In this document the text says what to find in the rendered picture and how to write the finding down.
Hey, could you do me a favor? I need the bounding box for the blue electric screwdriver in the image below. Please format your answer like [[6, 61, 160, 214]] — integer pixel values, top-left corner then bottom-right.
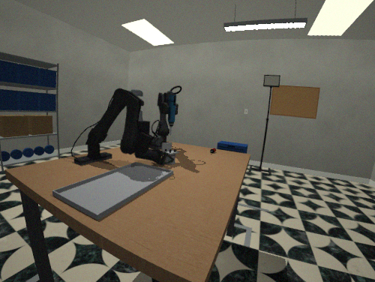
[[168, 93, 176, 130]]

